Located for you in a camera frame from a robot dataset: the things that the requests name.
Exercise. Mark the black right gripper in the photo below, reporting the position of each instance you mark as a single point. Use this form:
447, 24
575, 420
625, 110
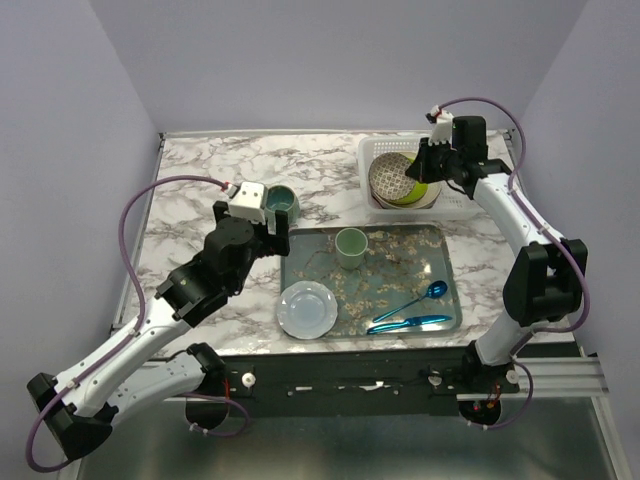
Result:
420, 169

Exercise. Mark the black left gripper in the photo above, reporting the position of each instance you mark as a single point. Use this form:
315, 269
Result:
274, 243

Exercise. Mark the lime green plate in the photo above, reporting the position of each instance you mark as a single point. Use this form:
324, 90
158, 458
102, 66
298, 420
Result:
417, 192

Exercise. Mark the cream plate with black mark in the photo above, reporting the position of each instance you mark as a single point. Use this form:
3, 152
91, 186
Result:
425, 202

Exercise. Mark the patterned small ceramic bowl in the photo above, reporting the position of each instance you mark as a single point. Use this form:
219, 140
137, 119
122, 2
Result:
387, 176

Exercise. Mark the teal glazed ceramic mug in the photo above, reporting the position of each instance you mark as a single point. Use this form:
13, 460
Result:
281, 198

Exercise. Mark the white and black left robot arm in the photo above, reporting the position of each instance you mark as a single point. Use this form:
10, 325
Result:
81, 405

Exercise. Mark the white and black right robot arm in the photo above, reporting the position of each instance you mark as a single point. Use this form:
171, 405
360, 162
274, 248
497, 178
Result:
547, 280

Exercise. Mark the white perforated plastic bin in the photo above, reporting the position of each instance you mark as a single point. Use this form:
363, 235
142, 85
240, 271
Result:
449, 205

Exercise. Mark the teal floral serving tray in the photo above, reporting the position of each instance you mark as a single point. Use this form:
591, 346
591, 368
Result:
399, 265

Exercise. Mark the light blue scalloped plate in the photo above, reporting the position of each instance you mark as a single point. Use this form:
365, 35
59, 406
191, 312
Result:
307, 310

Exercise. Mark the light green ceramic cup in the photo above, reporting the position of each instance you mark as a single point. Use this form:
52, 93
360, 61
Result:
351, 246

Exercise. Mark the blue metallic spoon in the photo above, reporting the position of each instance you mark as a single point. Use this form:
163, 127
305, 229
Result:
435, 290

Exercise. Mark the blue metallic knife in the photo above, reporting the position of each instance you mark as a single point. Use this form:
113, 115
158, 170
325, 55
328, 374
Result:
408, 323

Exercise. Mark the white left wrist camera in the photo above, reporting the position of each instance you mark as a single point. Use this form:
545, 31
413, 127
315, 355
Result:
249, 202

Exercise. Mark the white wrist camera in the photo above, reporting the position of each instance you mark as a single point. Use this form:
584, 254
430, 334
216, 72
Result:
249, 202
442, 122

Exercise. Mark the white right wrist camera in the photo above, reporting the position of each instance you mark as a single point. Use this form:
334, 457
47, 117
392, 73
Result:
442, 122

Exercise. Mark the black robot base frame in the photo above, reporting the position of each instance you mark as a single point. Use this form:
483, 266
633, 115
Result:
352, 383

